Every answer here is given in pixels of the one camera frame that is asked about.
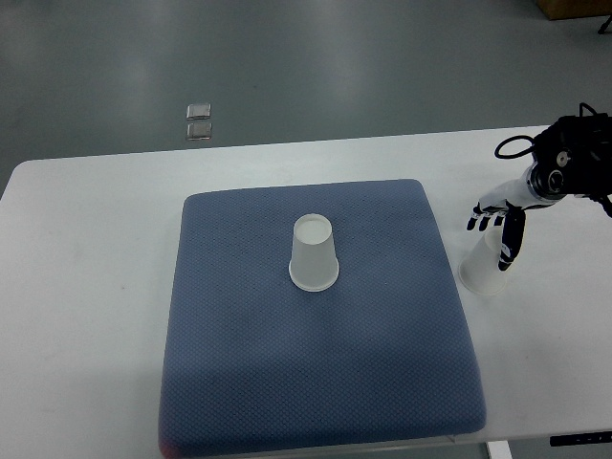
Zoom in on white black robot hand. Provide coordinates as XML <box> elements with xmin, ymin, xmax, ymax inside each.
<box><xmin>467</xmin><ymin>178</ymin><xmax>543</xmax><ymax>271</ymax></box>

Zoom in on white paper cup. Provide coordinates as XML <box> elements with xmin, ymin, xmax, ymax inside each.
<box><xmin>458</xmin><ymin>228</ymin><xmax>507</xmax><ymax>295</ymax></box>
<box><xmin>289</xmin><ymin>213</ymin><xmax>339</xmax><ymax>293</ymax></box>

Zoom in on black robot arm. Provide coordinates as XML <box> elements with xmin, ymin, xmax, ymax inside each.
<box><xmin>467</xmin><ymin>102</ymin><xmax>611</xmax><ymax>272</ymax></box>

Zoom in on white paper cup on mat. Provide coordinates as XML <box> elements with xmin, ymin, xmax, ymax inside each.
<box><xmin>289</xmin><ymin>213</ymin><xmax>339</xmax><ymax>293</ymax></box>

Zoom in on brown cardboard box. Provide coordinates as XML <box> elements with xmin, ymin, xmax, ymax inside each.
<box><xmin>535</xmin><ymin>0</ymin><xmax>611</xmax><ymax>20</ymax></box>

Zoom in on black tripod leg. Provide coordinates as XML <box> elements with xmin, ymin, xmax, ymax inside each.
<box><xmin>598</xmin><ymin>16</ymin><xmax>612</xmax><ymax>34</ymax></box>

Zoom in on white table leg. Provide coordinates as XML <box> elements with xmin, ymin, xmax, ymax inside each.
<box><xmin>486</xmin><ymin>441</ymin><xmax>513</xmax><ymax>459</ymax></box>

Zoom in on black table control panel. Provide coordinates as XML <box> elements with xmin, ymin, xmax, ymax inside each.
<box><xmin>549</xmin><ymin>430</ymin><xmax>612</xmax><ymax>448</ymax></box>

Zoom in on blue textured cushion mat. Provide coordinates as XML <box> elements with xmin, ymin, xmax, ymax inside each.
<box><xmin>159</xmin><ymin>179</ymin><xmax>487</xmax><ymax>458</ymax></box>

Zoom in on lower metal floor socket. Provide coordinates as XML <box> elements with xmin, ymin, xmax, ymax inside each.
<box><xmin>186</xmin><ymin>121</ymin><xmax>212</xmax><ymax>141</ymax></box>

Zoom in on metal floor socket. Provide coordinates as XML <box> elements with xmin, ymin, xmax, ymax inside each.
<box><xmin>186</xmin><ymin>102</ymin><xmax>211</xmax><ymax>120</ymax></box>
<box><xmin>186</xmin><ymin>121</ymin><xmax>212</xmax><ymax>141</ymax></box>

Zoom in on upper metal floor socket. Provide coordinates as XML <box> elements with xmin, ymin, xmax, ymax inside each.
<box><xmin>186</xmin><ymin>102</ymin><xmax>211</xmax><ymax>120</ymax></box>

